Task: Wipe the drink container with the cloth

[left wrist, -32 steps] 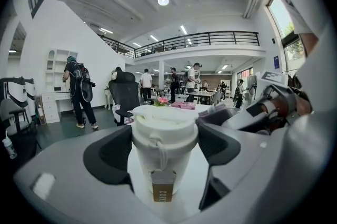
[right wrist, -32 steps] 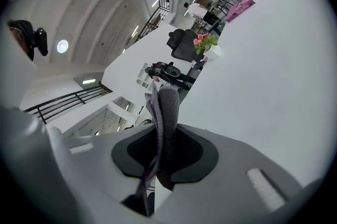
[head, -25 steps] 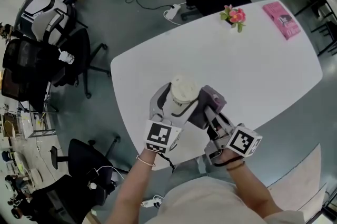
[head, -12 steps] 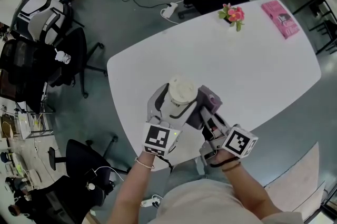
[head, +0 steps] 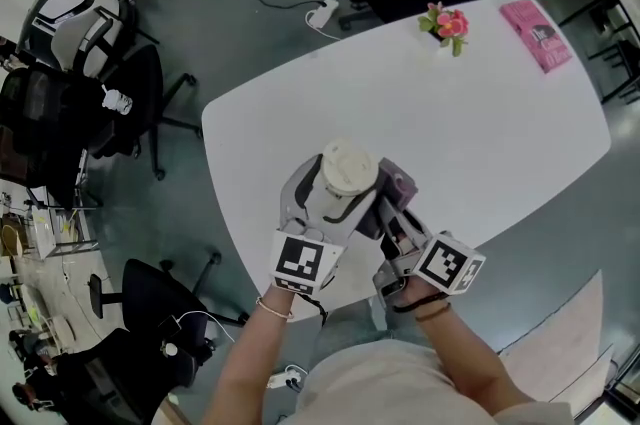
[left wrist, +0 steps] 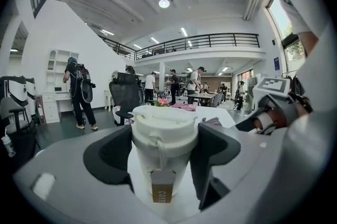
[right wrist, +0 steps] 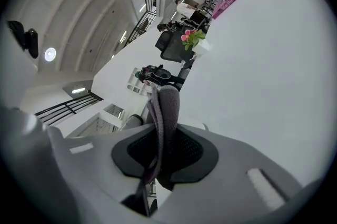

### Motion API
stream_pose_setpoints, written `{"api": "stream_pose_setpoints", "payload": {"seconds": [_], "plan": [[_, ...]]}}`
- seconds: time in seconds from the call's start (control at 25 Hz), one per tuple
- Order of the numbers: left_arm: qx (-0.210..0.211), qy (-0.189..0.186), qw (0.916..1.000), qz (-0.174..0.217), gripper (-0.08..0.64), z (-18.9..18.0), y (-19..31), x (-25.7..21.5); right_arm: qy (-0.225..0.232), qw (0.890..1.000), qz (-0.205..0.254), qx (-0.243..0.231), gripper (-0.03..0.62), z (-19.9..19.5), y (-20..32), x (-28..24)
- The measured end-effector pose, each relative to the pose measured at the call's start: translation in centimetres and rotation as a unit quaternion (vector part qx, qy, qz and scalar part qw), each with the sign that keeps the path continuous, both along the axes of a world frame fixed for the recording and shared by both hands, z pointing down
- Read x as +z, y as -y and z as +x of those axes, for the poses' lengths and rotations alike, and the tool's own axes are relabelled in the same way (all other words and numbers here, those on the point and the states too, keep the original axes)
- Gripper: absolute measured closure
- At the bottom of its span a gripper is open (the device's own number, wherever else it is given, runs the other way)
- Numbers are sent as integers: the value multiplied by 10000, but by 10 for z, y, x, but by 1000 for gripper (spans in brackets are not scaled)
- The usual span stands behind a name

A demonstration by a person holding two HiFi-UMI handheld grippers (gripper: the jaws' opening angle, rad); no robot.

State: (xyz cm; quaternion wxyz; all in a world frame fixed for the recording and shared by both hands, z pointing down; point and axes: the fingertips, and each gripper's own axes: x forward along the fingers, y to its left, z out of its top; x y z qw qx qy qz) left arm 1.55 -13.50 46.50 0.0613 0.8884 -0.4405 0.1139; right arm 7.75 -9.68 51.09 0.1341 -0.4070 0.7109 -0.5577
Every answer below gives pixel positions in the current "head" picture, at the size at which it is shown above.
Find white charging cable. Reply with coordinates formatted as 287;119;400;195
177;310;236;344

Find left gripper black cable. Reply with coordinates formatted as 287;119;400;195
294;292;329;327

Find white paper cup with lid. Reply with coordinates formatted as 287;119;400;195
319;138;380;214

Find grey cloth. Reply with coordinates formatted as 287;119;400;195
357;156;419;242

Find person's beige shirt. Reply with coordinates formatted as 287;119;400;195
294;340;576;425

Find white power strip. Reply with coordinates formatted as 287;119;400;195
267;364;309;392
305;0;341;28

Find white office chair black armrests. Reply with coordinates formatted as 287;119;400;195
47;0;161;79

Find metal rack with clutter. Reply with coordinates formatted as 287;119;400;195
0;192;99;259

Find person's right forearm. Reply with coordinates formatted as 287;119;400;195
397;280;536;414

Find black phone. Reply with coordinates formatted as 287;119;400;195
157;315;182;338

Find dark dining chair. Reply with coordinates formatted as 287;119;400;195
559;0;640;104

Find brown cord bracelet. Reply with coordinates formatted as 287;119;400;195
414;301;453;323

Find pink book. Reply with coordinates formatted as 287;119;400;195
499;0;574;74

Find beige rug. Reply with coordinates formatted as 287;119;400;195
499;270;621;419

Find white power cord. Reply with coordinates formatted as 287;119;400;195
304;10;346;42

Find thin pale bracelet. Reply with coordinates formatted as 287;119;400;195
255;296;295;322

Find white plastic drink with straw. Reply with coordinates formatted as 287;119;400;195
101;84;134;115

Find black mesh office chair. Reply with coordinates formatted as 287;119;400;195
0;67;106;209

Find pink potted flowers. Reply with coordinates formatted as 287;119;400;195
417;1;470;58

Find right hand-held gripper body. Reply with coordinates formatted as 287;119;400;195
372;231;488;313

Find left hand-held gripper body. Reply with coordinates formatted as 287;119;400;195
269;217;352;298

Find person's left forearm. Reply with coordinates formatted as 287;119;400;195
202;285;321;425

